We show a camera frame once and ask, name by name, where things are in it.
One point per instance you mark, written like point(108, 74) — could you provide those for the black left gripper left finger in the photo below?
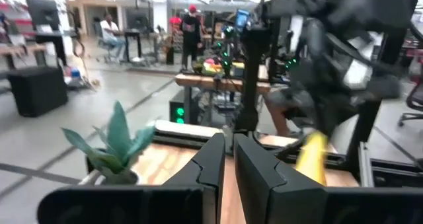
point(205, 171)

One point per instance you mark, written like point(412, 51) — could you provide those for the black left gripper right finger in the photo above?
point(264, 184)

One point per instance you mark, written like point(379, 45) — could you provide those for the yellow microfiber towel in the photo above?
point(312, 158)

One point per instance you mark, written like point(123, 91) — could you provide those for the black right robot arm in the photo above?
point(380, 6)

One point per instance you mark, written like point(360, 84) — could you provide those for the person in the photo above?
point(110, 32)
point(175, 22)
point(281, 115)
point(191, 35)

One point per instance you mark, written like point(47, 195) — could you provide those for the black computer tower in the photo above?
point(180, 110)

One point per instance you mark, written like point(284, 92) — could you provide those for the black office chair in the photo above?
point(414, 101)

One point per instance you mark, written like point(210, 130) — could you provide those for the wooden background table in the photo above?
point(205, 82)

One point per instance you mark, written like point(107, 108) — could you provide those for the green plant in white pot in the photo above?
point(115, 151)

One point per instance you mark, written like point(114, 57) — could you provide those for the black cabinet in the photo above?
point(38, 92)

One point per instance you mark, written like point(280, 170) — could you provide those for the black computer monitor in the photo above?
point(43, 14)

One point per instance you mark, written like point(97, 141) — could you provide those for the black vertical post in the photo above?
point(251, 85)

